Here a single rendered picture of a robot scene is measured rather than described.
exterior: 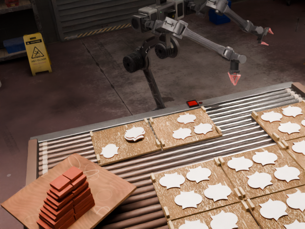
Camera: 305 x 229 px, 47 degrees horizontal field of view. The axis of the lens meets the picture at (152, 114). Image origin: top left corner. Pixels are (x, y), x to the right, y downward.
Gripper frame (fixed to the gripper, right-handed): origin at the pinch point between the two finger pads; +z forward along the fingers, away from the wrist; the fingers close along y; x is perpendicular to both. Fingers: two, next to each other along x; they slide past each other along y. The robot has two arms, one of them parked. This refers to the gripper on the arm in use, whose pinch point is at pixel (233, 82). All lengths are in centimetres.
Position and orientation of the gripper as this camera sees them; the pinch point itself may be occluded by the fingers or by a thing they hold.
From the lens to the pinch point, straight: 253.7
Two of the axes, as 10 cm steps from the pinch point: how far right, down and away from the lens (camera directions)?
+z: 0.1, 9.7, 2.4
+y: 0.7, -2.5, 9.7
